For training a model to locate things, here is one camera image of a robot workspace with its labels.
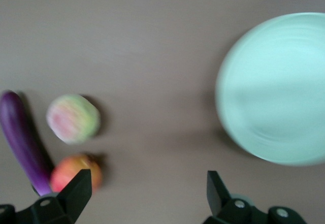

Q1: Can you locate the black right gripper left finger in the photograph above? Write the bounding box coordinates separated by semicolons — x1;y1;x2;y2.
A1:
0;169;92;224

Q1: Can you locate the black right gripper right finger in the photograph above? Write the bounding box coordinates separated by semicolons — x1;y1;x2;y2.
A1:
204;170;306;224

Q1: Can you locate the red apple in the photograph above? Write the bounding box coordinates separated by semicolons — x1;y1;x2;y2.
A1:
49;153;103;195

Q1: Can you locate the long purple eggplant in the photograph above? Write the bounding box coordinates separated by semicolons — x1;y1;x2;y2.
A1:
0;90;55;197

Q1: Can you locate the pink yellow peach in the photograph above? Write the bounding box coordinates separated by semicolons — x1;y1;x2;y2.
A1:
46;94;101;145

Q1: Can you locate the pale green round plate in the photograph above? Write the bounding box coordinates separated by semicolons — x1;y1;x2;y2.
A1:
214;12;325;167

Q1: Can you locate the brown table cover sheet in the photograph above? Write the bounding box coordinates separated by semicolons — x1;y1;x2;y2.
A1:
0;0;325;224

